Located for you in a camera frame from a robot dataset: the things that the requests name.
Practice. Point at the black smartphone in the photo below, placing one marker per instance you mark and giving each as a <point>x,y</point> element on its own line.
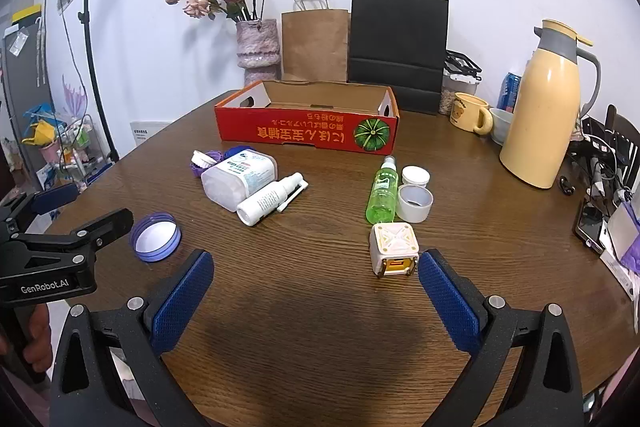
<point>590,224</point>

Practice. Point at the white square lidded container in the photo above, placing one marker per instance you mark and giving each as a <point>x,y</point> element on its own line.
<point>392,244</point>

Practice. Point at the brown paper bag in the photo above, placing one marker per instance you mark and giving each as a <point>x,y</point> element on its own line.
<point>315,47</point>

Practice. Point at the black earbuds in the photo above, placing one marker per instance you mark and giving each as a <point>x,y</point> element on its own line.
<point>566,186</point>

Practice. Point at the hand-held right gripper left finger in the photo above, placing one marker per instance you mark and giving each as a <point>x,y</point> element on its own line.
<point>182,302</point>

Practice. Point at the black light stand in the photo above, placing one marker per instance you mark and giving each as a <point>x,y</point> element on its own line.
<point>89,7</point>

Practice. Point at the white plastic jar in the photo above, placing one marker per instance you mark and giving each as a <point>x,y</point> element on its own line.
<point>235,182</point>

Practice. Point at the purple gear-shaped lid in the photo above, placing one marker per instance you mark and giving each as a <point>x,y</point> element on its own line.
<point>196,171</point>

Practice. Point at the black paper bag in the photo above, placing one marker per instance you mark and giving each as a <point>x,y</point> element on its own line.
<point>397,42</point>

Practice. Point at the yellow thermos jug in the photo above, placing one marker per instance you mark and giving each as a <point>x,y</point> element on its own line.
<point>540,117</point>

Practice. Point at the purple cloth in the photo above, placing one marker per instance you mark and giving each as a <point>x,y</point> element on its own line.
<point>632,252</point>

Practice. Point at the purple round lid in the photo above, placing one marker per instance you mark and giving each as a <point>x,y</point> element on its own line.
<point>155,239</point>

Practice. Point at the person's left hand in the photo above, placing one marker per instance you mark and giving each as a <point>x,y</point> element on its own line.
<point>39,334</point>

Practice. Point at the white spray bottle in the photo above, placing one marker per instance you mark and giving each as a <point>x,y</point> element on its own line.
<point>262,204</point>

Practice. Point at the green spray bottle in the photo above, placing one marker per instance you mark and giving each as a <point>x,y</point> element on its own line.
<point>382,197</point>

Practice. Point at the pink mottled vase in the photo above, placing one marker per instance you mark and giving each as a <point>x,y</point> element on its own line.
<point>257,47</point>

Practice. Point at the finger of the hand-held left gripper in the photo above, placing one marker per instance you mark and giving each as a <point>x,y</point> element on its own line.
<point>107,227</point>
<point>57,199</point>

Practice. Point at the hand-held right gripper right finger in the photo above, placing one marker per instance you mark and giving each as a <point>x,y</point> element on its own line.
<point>450,302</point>

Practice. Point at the grey cabinet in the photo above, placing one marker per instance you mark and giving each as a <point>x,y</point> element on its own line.
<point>20,77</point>

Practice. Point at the blue gear-shaped lid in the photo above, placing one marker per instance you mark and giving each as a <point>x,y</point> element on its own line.
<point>235,152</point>

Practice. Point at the glass jar of oats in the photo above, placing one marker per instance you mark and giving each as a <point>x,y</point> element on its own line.
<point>452,92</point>

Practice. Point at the cluttered shelf cart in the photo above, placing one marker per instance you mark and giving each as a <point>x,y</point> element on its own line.
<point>75,157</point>

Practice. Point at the red cardboard box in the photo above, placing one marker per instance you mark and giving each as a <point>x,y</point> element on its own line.
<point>300,132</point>

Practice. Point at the yellow bear mug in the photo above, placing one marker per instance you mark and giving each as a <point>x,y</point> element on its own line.
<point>465,114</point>

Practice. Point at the blue drink can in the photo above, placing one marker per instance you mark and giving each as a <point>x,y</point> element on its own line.
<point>509,92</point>

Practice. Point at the small white cup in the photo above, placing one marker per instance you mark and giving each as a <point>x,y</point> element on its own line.
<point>415,177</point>

